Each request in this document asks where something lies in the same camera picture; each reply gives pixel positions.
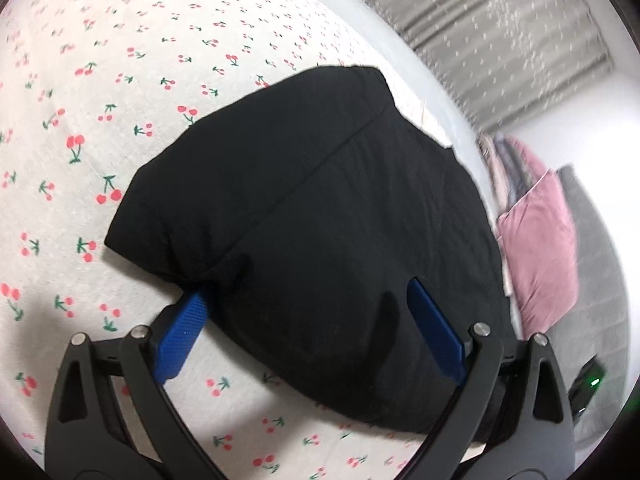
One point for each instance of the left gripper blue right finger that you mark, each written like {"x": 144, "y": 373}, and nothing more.
{"x": 449, "y": 343}

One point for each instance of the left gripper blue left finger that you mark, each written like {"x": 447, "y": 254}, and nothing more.
{"x": 173, "y": 335}

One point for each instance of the black long coat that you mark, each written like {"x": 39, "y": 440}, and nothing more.
{"x": 300, "y": 214}

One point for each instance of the pink velvet pillow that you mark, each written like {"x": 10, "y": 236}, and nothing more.
{"x": 539, "y": 241}

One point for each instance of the black device with green light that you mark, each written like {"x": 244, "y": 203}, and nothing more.
{"x": 585, "y": 386}

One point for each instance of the grey quilted headboard cushion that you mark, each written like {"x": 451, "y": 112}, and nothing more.
{"x": 598, "y": 324}

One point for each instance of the folded beige and grey linens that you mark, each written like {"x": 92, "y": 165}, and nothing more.
{"x": 514, "y": 169}

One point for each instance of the grey dotted curtain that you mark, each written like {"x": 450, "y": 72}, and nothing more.
{"x": 502, "y": 61}

